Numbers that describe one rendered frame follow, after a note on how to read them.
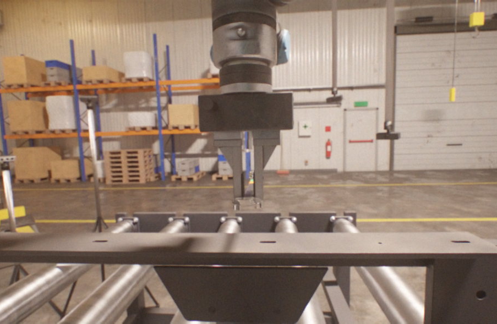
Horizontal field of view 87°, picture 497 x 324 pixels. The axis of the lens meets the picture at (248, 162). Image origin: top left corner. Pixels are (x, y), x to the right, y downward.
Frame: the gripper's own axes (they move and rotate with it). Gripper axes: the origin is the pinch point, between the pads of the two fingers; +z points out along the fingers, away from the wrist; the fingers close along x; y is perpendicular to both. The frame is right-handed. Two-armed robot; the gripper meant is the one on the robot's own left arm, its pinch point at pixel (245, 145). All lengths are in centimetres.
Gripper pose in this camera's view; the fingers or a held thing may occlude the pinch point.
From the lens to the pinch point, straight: 97.0
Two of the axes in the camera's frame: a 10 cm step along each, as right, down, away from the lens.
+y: -2.2, -0.9, 9.7
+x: -9.7, 0.5, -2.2
